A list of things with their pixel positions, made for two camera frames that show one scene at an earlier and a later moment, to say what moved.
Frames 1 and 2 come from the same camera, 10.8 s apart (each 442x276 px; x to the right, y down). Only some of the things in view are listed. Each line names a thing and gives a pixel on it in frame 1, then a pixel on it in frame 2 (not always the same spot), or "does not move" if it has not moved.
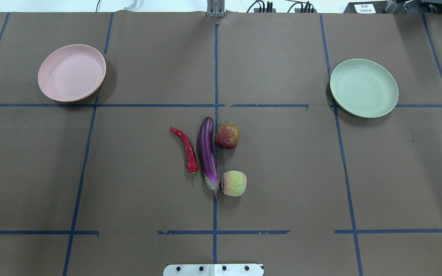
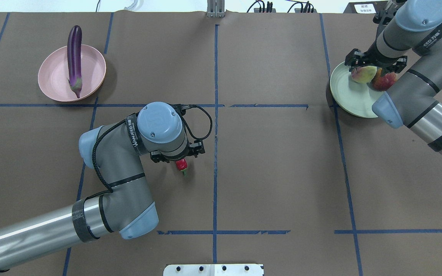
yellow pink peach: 234,183 to 364,74
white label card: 365,8 does not move
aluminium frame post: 215,8 does not move
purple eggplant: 206,148 to 74,53
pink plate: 72,73 does not move
